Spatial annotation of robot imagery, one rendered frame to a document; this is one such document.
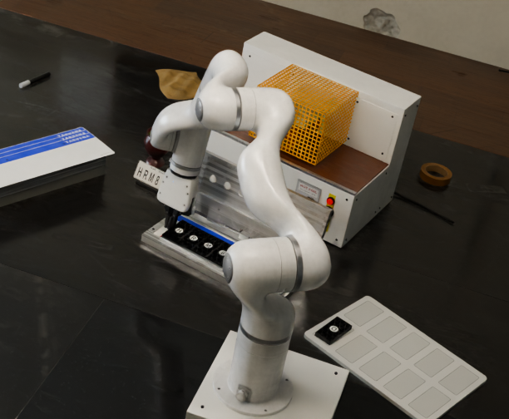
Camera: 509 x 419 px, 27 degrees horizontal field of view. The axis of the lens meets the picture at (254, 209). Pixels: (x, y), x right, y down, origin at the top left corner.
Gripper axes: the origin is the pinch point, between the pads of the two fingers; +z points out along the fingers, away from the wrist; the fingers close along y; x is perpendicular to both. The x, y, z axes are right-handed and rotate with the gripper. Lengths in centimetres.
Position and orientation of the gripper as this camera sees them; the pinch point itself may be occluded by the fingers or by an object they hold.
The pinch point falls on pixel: (170, 221)
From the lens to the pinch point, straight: 292.4
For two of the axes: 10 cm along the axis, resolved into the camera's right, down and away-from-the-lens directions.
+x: 4.8, -2.3, 8.5
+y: 8.4, 4.1, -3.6
